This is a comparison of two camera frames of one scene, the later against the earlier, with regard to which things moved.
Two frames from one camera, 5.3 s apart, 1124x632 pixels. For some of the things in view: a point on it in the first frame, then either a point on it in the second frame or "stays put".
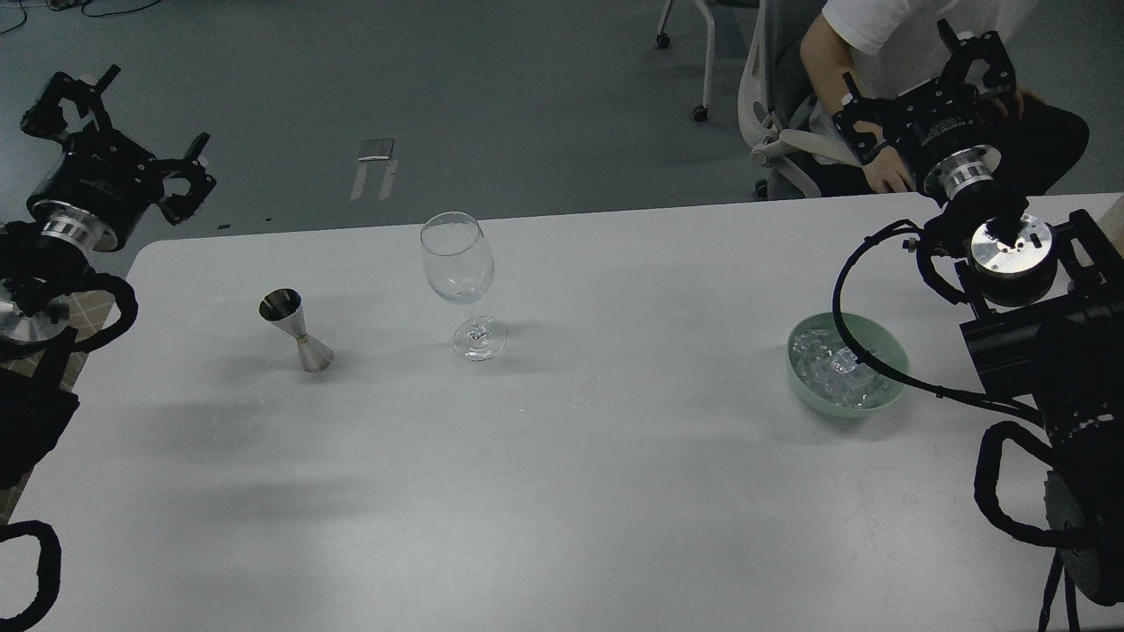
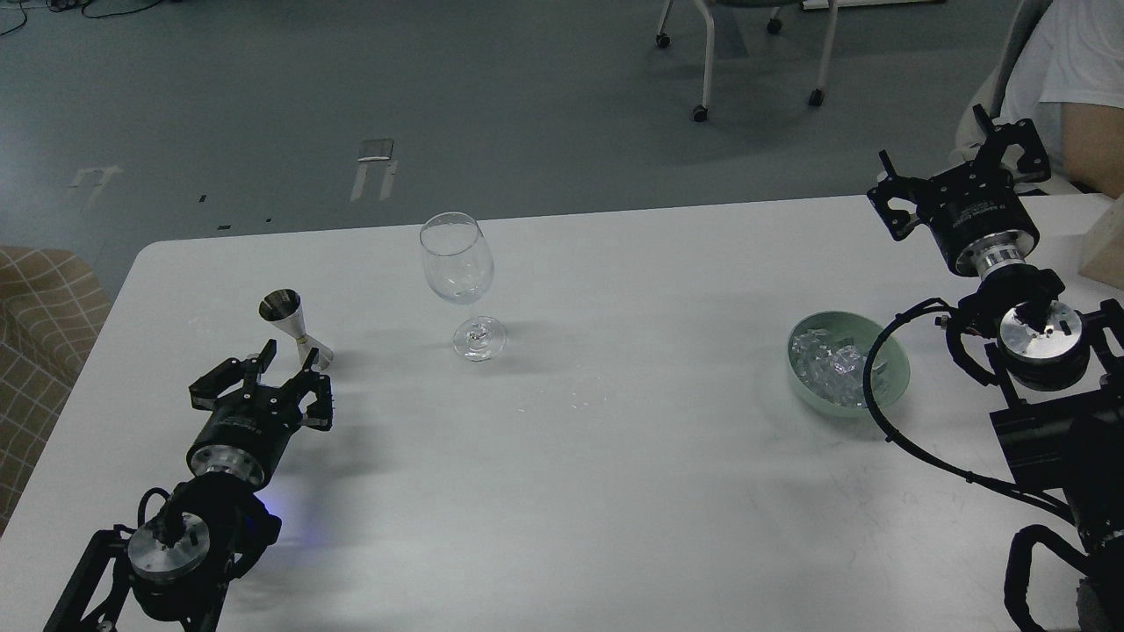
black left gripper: [97, 189] → [246, 429]
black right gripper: [942, 124] → [976, 211]
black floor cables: [68, 4] stays put
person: [877, 43] → [1070, 84]
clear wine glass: [459, 263] stays put
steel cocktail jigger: [284, 307] stays put
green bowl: [832, 378] stays put
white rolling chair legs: [702, 111] stays put
